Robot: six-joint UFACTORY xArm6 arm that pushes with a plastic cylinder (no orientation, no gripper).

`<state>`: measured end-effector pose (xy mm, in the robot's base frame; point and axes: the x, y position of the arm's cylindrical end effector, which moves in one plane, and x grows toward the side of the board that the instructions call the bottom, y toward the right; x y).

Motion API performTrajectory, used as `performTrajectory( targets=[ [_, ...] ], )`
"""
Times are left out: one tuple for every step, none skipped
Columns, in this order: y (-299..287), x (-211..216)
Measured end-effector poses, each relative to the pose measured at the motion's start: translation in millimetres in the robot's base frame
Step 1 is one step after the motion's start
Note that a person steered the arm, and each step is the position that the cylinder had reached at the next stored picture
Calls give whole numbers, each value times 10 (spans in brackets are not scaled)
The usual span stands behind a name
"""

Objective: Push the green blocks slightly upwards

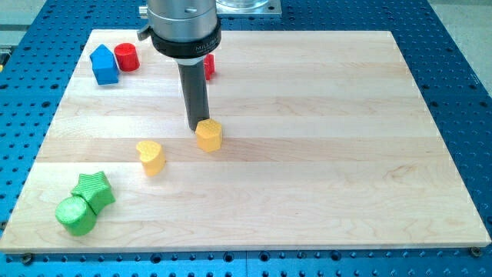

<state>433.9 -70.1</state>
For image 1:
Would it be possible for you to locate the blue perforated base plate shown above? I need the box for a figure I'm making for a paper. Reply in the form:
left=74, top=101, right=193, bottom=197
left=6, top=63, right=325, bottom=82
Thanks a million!
left=1, top=0, right=491, bottom=276

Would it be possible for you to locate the red block behind rod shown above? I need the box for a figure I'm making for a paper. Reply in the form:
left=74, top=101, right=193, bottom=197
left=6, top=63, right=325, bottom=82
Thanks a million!
left=204, top=54, right=215, bottom=81

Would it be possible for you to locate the green cylinder block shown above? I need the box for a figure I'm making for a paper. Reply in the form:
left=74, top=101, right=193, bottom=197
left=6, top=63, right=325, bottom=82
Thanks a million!
left=55, top=196, right=96, bottom=236

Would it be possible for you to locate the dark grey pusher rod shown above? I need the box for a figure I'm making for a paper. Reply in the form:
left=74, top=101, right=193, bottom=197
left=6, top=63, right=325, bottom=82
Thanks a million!
left=178, top=58, right=210, bottom=131

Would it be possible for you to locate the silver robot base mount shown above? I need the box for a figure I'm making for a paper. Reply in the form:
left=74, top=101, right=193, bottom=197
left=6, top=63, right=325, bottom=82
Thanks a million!
left=216, top=0, right=282, bottom=18

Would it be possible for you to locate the green star block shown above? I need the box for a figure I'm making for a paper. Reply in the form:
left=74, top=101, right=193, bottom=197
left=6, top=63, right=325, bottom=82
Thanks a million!
left=71, top=171, right=115, bottom=215

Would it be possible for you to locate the yellow heart block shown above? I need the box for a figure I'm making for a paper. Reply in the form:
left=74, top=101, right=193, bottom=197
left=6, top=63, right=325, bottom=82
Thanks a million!
left=136, top=140, right=166, bottom=176

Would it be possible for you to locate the yellow hexagon block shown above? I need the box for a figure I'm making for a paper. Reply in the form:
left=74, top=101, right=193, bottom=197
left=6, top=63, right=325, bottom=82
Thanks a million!
left=195, top=118, right=222, bottom=152

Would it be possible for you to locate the red cylinder block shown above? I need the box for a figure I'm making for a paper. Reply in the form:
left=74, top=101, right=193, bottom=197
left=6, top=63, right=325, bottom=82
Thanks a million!
left=114, top=43, right=140, bottom=72

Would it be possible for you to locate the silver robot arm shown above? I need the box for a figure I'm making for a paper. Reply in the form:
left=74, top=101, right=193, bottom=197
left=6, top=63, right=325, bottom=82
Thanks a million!
left=137, top=0, right=221, bottom=65

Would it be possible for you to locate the blue house-shaped block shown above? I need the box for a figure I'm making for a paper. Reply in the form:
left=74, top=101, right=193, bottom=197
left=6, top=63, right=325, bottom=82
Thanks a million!
left=90, top=45, right=119, bottom=85

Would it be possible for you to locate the light wooden board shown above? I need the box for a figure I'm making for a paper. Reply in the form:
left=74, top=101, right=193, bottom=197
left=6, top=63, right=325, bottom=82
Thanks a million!
left=1, top=30, right=490, bottom=253

